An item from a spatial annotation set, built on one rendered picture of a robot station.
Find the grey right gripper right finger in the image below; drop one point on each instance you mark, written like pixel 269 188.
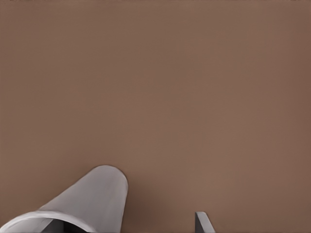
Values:
pixel 202 224

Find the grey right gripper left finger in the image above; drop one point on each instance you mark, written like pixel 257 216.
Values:
pixel 55 227

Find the white IKEA cup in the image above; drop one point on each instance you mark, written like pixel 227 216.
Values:
pixel 97 194

